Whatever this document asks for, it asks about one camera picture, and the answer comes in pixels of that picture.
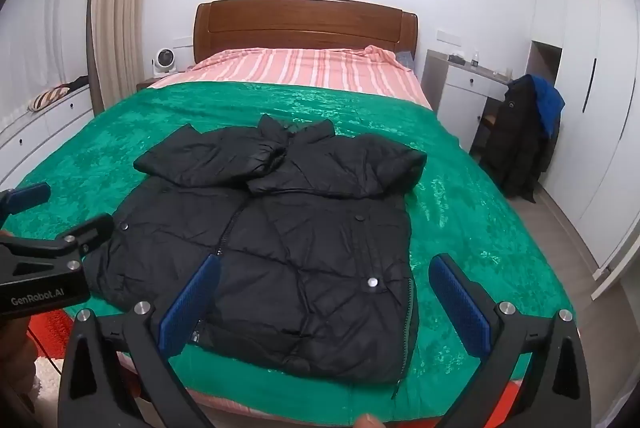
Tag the wooden headboard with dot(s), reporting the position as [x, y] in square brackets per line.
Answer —
[300, 22]

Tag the white desk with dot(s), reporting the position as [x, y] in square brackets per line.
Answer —
[460, 92]

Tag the black puffer jacket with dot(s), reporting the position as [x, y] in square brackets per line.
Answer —
[300, 258]

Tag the white sheer curtain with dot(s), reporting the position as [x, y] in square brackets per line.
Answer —
[40, 17]

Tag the beige curtain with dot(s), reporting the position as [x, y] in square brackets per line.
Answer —
[115, 7]

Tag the black coat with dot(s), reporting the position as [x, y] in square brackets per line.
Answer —
[515, 132]

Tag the person's right hand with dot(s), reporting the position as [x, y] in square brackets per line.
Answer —
[368, 421]

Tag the red cloth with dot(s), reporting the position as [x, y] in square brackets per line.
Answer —
[50, 333]

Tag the pink striped bed sheet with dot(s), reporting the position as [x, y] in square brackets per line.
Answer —
[300, 67]

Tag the green patterned blanket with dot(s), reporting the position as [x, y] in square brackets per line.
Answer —
[150, 117]

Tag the small white fan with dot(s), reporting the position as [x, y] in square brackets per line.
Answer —
[162, 59]

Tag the wooden nightstand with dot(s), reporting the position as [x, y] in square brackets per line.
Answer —
[146, 83]

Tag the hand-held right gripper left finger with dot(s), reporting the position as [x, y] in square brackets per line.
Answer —
[192, 303]

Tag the white fleece garment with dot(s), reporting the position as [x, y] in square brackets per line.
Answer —
[45, 388]

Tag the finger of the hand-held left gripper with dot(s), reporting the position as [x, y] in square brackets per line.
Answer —
[25, 198]
[90, 230]

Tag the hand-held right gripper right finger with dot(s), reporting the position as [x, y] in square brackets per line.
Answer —
[457, 303]

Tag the striped cushion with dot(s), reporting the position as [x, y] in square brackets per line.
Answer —
[47, 97]

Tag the white window seat cabinet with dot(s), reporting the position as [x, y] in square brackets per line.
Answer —
[40, 132]

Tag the white wardrobe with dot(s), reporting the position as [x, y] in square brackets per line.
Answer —
[595, 107]

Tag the grey pillow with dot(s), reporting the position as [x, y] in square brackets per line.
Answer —
[405, 58]

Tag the dark cloth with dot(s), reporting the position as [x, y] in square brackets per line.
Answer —
[75, 82]

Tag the blue garment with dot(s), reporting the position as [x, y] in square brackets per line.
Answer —
[547, 100]

